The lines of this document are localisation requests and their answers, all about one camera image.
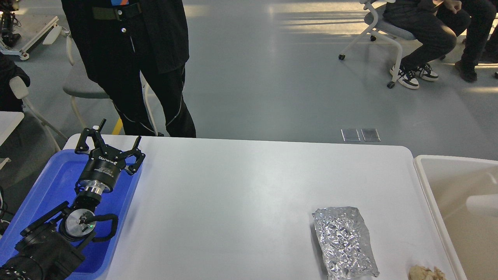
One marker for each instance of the white chair far left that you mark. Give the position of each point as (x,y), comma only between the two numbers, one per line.
(20,90)

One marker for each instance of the standing person in black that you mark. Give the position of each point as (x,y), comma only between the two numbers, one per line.
(121,40)

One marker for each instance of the crumpled silver foil bag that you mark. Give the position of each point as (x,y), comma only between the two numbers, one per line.
(344,240)

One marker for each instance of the white plastic bin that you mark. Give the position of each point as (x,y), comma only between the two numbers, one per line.
(470,241)

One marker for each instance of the white equipment base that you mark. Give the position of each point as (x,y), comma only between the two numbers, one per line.
(20,32)

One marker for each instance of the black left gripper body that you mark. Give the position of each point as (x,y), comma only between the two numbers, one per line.
(102,169)

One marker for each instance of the white side table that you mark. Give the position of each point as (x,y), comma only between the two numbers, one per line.
(8,123)

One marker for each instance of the left metal floor plate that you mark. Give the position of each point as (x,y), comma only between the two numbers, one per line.
(350,135)

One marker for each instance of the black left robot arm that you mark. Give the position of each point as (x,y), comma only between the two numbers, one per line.
(69,224)

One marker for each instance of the blue plastic tray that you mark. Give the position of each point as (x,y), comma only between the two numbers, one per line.
(56,185)

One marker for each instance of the white paper cup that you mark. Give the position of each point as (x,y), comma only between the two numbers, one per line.
(484,205)

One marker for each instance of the person at left edge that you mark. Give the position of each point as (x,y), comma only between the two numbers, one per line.
(8,70)

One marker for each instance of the crumpled brown paper wad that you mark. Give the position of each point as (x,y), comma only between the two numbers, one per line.
(423,273)

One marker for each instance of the seated person black trousers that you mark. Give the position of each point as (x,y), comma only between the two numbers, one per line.
(419,17)

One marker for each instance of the white chair right background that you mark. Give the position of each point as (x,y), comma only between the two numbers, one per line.
(379,28)

